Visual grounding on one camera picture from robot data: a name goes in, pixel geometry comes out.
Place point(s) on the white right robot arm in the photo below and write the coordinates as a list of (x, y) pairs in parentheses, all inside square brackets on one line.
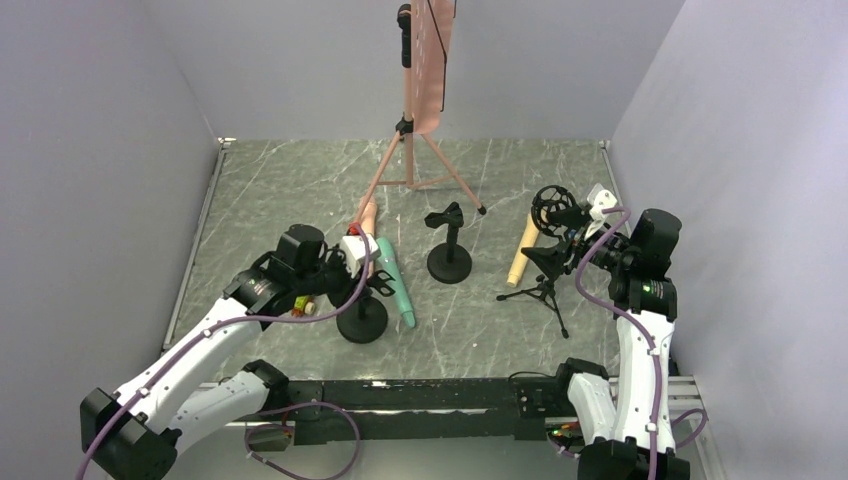
[(626, 427)]

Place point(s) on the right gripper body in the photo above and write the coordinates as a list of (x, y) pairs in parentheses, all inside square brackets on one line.
[(568, 244)]

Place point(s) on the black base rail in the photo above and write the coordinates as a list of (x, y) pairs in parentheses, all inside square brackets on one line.
[(522, 408)]

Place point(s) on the teal microphone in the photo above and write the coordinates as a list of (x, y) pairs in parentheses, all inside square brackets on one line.
[(390, 265)]

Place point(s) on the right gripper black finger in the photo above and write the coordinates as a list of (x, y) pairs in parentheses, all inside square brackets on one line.
[(568, 217), (552, 262)]

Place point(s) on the yellow microphone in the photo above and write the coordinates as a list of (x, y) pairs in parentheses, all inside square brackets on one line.
[(519, 263)]

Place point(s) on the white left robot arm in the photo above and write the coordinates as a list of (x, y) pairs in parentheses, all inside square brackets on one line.
[(139, 430)]

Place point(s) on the colourful toy block car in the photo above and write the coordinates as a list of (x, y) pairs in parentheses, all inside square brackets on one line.
[(304, 305)]

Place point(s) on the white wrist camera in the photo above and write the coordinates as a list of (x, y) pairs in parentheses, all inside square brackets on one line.
[(353, 246), (600, 199)]

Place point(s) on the pink music stand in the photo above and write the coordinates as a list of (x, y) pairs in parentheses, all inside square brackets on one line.
[(426, 31)]

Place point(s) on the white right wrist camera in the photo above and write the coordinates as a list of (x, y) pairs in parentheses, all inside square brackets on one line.
[(600, 199)]

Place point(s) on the black round-base mic stand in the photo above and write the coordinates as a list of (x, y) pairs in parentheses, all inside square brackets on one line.
[(366, 319), (448, 262)]

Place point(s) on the black shock mount tripod stand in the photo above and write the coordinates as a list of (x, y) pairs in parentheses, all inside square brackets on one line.
[(551, 197)]

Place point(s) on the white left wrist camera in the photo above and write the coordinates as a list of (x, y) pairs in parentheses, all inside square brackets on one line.
[(353, 246)]

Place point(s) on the pink microphone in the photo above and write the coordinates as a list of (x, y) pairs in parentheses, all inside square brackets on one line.
[(368, 225)]

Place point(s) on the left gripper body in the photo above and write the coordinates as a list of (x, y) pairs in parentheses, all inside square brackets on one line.
[(365, 281)]

